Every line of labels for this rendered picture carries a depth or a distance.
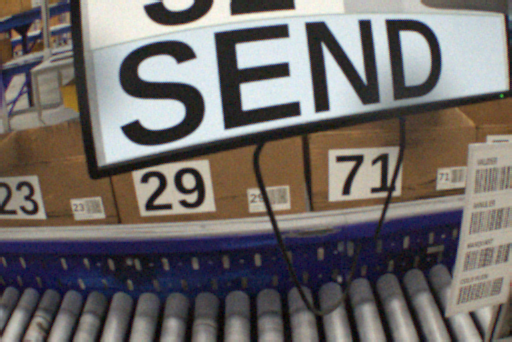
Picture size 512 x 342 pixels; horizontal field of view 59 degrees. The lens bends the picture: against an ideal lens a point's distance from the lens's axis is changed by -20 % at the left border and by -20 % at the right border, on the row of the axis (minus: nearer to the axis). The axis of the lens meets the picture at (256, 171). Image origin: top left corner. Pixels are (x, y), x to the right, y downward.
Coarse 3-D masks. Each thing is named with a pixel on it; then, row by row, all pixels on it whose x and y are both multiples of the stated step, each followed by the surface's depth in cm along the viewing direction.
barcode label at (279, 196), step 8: (248, 192) 110; (256, 192) 110; (272, 192) 110; (280, 192) 110; (288, 192) 110; (248, 200) 111; (256, 200) 111; (272, 200) 111; (280, 200) 111; (288, 200) 111; (256, 208) 111; (264, 208) 111; (272, 208) 111; (280, 208) 111; (288, 208) 111
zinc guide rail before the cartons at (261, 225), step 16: (352, 208) 111; (368, 208) 110; (400, 208) 109; (416, 208) 108; (432, 208) 107; (448, 208) 106; (144, 224) 112; (160, 224) 111; (176, 224) 111; (192, 224) 111; (208, 224) 110; (224, 224) 110; (240, 224) 109; (256, 224) 109; (288, 224) 108; (304, 224) 107; (320, 224) 107; (336, 224) 107; (0, 240) 108; (16, 240) 108; (32, 240) 108; (48, 240) 108; (80, 240) 108
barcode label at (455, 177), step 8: (440, 168) 109; (448, 168) 109; (456, 168) 109; (464, 168) 109; (440, 176) 110; (448, 176) 110; (456, 176) 110; (464, 176) 110; (440, 184) 110; (448, 184) 110; (456, 184) 110; (464, 184) 110
